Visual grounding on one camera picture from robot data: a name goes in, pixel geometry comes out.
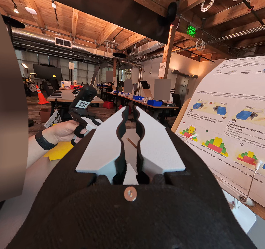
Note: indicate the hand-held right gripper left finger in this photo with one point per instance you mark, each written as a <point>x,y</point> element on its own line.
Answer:
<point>99,149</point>

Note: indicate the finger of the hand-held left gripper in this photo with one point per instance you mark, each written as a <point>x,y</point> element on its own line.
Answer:
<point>86,119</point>

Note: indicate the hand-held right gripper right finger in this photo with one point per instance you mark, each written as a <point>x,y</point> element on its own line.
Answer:
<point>159,149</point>

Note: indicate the grey desk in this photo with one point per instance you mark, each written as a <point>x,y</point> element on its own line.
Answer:
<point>41,176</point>

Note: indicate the person's left hand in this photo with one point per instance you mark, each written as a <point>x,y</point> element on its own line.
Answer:
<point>60,131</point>

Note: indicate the long grey wooden table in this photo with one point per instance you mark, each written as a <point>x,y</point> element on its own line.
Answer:
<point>68,97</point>

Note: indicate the white printed box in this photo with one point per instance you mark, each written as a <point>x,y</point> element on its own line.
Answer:
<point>65,84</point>

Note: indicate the red plastic container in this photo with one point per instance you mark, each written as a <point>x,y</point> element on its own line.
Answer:
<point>108,104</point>
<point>122,108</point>

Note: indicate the printed leaflet sign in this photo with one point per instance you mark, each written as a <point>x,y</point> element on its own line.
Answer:
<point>52,119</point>

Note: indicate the yellow plastic bin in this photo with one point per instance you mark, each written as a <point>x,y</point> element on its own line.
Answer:
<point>58,150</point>

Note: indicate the brown cardboard box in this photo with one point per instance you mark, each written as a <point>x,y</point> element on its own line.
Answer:
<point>44,115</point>

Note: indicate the orange traffic cone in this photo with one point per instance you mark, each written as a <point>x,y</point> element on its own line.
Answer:
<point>41,97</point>

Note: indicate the black wrist watch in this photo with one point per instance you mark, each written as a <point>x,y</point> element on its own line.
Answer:
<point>44,140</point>

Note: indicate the large blue plastic bin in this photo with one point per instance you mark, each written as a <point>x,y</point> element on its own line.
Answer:
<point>154,103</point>

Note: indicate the long wooden table with bins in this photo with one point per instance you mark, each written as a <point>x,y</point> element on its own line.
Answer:
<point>145,104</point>

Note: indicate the black office chair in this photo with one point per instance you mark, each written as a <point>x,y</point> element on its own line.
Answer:
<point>177,102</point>

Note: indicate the small blue plastic bin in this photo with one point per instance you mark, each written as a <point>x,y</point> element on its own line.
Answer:
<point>138,97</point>

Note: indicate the white ceiling vent grille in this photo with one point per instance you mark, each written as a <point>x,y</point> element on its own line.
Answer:
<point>63,42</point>

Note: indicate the open laptop on stand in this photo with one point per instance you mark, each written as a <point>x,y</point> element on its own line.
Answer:
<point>146,87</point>

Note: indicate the wooden instruction board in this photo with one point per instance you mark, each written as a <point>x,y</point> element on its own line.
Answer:
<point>227,118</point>

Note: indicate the black overhead panel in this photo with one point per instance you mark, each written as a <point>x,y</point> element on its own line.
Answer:
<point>103,11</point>

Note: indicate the white track spotlight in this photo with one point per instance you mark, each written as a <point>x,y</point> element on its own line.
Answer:
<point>53,5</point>
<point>16,10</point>

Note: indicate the white ceiling access point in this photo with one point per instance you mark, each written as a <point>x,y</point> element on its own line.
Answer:
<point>31,10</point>

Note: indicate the white board stand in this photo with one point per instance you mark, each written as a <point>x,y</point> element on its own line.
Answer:
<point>244,213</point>

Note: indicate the black foam microphone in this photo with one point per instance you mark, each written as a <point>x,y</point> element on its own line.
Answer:
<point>172,12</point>

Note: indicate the green exit sign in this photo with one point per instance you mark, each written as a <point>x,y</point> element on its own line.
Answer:
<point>191,31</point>

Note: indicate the silver air duct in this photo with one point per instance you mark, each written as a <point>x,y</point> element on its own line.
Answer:
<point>147,48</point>

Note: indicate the white wall paper notice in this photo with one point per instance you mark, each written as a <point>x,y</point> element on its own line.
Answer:
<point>162,69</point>

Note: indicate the corrugated silver duct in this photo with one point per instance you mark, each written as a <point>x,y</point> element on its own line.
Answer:
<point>33,35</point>

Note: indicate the grey wall light fixture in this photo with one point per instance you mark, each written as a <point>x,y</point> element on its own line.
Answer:
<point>184,73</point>

